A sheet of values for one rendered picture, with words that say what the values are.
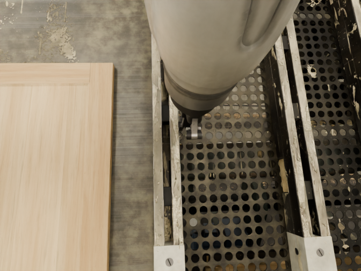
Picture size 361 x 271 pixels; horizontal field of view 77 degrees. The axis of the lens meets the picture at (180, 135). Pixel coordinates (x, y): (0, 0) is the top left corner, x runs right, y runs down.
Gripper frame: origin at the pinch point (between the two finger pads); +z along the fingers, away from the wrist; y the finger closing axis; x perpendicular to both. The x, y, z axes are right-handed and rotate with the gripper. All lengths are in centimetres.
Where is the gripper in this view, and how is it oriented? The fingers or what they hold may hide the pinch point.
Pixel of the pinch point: (186, 123)
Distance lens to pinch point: 50.0
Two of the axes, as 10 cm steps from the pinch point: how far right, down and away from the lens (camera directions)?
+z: -0.5, 2.2, 9.7
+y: -0.4, -9.7, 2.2
